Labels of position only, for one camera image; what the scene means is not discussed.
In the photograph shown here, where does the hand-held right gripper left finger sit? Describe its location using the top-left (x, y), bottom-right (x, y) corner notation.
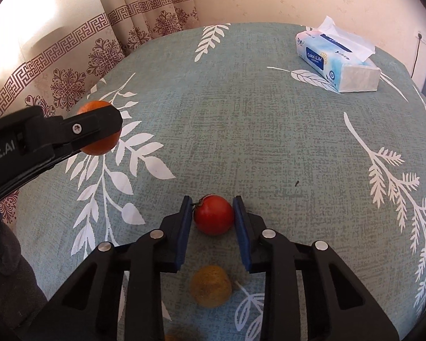
top-left (39, 195), bottom-right (194, 341)

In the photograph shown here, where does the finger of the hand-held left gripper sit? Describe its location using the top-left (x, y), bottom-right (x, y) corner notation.
top-left (43, 105), bottom-right (123, 160)

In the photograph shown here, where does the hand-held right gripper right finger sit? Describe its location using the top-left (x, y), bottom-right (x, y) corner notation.
top-left (233, 195), bottom-right (400, 341)

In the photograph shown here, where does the orange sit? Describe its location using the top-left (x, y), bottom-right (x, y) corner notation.
top-left (76, 100), bottom-right (122, 156)

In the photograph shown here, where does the red tomato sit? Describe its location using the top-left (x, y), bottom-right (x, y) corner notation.
top-left (193, 194), bottom-right (235, 236)

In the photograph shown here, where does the beige patterned curtain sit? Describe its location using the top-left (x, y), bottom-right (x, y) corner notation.
top-left (0, 0), bottom-right (199, 224)

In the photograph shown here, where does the dark grey cloth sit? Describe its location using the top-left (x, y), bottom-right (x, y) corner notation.
top-left (0, 217), bottom-right (47, 313)

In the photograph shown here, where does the tissue pack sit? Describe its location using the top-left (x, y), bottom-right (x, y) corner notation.
top-left (295, 16), bottom-right (381, 94)

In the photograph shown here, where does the black power cable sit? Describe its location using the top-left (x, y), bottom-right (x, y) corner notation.
top-left (410, 39), bottom-right (421, 79)

